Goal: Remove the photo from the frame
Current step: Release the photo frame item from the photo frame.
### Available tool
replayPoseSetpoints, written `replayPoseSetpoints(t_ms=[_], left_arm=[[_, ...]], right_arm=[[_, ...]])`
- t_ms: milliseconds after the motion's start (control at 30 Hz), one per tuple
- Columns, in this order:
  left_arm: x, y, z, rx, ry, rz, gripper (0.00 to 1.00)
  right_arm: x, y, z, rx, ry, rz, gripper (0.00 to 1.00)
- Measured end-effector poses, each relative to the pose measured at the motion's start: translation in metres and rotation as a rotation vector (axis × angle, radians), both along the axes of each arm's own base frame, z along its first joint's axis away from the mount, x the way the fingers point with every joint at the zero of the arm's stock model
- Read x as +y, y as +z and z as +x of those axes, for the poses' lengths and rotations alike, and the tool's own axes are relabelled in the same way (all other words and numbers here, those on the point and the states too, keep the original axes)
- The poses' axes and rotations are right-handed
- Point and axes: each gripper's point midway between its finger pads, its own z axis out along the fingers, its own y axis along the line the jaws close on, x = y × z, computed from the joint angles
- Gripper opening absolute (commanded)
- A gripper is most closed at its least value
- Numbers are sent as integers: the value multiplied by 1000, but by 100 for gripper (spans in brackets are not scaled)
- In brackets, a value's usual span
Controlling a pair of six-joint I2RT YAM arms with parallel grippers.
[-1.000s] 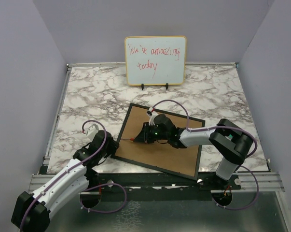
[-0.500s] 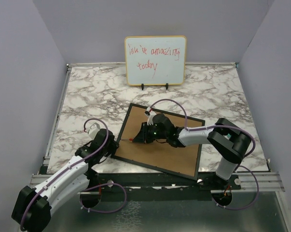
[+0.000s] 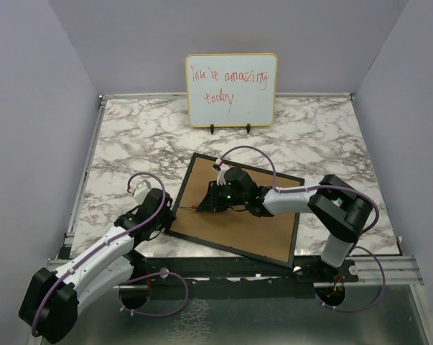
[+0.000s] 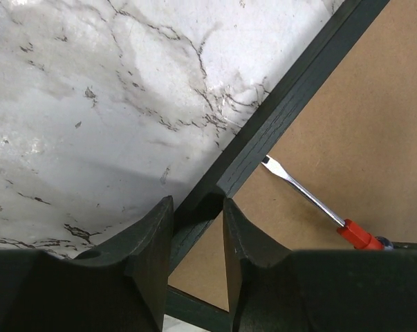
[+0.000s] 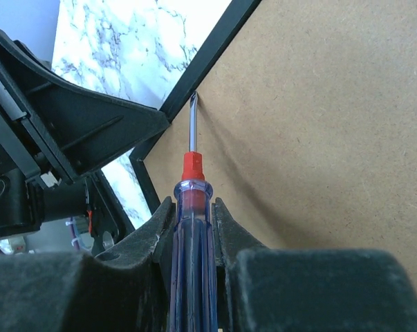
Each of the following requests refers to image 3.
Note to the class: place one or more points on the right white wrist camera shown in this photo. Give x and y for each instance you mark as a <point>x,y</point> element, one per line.
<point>220,168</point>

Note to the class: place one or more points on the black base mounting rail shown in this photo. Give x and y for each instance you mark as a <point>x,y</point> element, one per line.
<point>235,278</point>

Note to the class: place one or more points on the black whiteboard stand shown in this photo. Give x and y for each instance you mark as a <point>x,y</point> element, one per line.
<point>245,129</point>

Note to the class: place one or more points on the black picture frame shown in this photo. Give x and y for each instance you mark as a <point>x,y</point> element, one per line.
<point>268,239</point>

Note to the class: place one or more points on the yellow-framed whiteboard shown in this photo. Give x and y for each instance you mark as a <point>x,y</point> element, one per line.
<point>231,89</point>

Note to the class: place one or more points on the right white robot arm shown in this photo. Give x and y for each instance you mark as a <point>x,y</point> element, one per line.
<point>344,211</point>

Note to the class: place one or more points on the aluminium table edge rail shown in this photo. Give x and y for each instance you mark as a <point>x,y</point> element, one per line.
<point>67,242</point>

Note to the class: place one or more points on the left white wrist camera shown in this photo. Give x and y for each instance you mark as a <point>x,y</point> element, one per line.
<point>140,191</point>

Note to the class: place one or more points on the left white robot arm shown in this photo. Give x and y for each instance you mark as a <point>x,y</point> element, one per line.
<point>55,298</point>

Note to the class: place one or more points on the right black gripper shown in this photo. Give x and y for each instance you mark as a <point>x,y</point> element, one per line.
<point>206,205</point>

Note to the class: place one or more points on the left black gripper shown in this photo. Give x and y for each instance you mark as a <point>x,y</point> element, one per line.
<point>170,217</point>

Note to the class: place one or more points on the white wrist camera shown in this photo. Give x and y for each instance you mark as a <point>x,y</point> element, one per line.
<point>140,191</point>
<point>220,168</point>

